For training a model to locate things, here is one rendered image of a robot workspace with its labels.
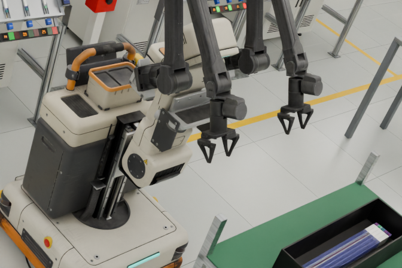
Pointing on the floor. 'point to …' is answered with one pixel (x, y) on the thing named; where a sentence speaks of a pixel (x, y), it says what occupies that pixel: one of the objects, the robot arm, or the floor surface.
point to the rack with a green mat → (286, 228)
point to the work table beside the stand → (375, 90)
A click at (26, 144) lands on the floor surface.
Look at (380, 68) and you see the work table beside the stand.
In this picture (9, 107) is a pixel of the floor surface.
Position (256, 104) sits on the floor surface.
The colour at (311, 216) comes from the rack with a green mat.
